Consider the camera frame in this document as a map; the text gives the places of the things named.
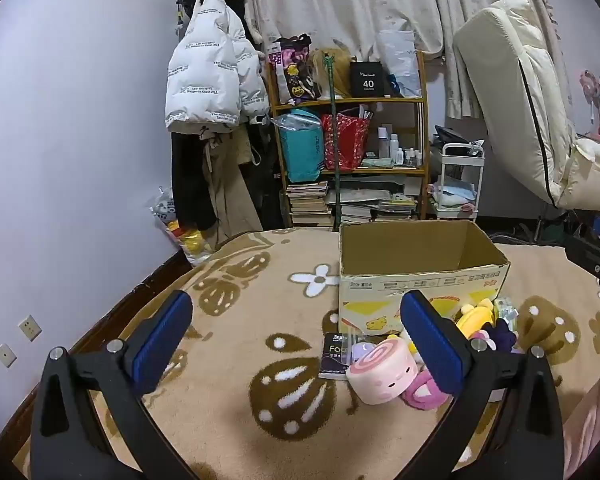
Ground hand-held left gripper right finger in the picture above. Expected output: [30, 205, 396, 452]
[400, 290, 566, 480]

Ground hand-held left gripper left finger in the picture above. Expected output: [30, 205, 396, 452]
[30, 290, 197, 480]

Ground pink plush toy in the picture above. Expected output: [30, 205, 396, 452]
[402, 367, 453, 411]

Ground yellow plush toy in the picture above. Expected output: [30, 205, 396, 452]
[455, 299, 498, 341]

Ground pink roll cake plush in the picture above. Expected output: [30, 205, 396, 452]
[346, 337, 420, 405]

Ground dark purple plush toy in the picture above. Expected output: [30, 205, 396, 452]
[480, 317, 518, 353]

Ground printed cardboard box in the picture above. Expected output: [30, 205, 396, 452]
[338, 220, 511, 336]

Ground green white tissue pack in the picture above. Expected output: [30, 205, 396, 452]
[496, 299, 520, 331]

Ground black face mask packet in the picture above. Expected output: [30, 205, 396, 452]
[319, 332, 366, 380]

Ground printed plastic bag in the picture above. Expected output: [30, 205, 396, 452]
[150, 187, 213, 267]

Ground white trolley cart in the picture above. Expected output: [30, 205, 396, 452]
[436, 142, 486, 222]

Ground folded towels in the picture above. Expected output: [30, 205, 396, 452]
[430, 185, 477, 212]

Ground pink round fan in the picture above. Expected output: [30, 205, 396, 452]
[580, 70, 600, 126]

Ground black coat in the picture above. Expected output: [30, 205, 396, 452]
[170, 130, 218, 231]

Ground beige coat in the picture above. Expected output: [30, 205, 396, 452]
[202, 132, 263, 246]

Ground person's pink-clothed leg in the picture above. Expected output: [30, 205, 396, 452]
[562, 367, 600, 480]

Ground cream folded mattress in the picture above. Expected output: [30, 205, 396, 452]
[452, 0, 600, 211]

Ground black item on cart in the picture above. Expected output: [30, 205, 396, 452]
[434, 126, 473, 147]

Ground dark hanging garment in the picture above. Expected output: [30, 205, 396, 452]
[245, 120, 287, 231]

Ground stack of old books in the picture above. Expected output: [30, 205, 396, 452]
[285, 180, 333, 228]

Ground row of white bottles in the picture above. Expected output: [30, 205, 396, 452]
[377, 127, 424, 167]

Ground green pole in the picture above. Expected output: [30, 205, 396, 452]
[327, 55, 344, 231]

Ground red patterned bag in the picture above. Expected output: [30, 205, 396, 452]
[321, 112, 372, 171]

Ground teal bag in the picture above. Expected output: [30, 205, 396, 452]
[280, 115, 326, 183]

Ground yellow wooden shelf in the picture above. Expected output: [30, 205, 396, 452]
[267, 50, 428, 231]

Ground white puffer jacket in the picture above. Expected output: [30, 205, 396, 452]
[165, 0, 270, 133]

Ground white plastic bag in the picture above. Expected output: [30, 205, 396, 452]
[377, 30, 423, 98]

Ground black box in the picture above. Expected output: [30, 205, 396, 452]
[350, 61, 385, 97]

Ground blonde wig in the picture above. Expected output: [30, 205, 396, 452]
[307, 49, 353, 101]

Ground pink black printed bag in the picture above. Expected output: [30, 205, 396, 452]
[270, 35, 321, 106]

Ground cream floral curtain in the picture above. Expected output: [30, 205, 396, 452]
[230, 0, 571, 121]

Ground dark wooden bed frame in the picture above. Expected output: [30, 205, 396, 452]
[0, 249, 201, 441]

